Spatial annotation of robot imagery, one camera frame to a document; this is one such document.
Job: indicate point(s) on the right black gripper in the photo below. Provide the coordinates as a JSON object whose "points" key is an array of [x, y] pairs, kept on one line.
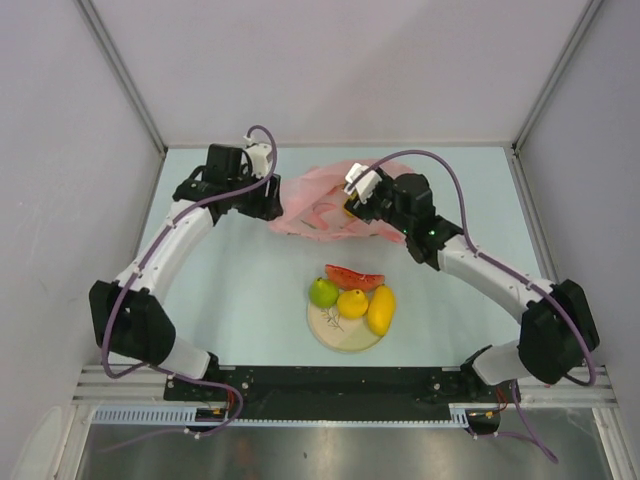
{"points": [[364, 211]]}

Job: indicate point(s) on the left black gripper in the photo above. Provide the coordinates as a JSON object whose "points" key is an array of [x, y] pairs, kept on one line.
{"points": [[266, 208]]}

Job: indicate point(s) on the pink plastic bag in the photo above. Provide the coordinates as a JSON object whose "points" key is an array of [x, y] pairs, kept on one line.
{"points": [[313, 208]]}

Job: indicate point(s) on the red watermelon slice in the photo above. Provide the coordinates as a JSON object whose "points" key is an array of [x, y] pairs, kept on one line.
{"points": [[347, 279]]}

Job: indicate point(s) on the green fake pear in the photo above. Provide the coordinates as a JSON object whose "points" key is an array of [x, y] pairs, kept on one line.
{"points": [[323, 293]]}

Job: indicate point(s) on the yellow fake mango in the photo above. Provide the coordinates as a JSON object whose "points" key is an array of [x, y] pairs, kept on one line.
{"points": [[381, 310]]}

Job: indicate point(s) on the yellow fake lemon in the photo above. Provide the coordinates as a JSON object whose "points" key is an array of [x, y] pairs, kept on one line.
{"points": [[352, 304]]}

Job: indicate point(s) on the round cream plate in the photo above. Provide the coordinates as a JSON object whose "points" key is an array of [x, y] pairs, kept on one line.
{"points": [[339, 333]]}

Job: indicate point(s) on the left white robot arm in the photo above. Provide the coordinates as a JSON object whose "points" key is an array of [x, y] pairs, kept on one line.
{"points": [[128, 313]]}

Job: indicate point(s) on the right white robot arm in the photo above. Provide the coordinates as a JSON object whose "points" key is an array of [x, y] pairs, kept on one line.
{"points": [[557, 329]]}

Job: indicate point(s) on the yellow fake fruit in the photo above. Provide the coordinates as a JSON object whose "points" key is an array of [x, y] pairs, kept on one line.
{"points": [[349, 207]]}

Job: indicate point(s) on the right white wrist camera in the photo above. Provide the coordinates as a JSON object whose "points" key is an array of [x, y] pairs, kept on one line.
{"points": [[361, 181]]}

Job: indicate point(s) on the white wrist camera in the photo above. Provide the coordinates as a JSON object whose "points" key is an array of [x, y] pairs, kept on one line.
{"points": [[259, 154], [361, 181]]}

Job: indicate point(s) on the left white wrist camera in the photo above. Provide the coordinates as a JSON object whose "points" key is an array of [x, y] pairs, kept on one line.
{"points": [[259, 154]]}

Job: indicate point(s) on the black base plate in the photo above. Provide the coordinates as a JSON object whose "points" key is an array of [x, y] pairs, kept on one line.
{"points": [[380, 395]]}

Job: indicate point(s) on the white slotted cable duct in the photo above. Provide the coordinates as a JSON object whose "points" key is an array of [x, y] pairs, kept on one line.
{"points": [[186, 417]]}

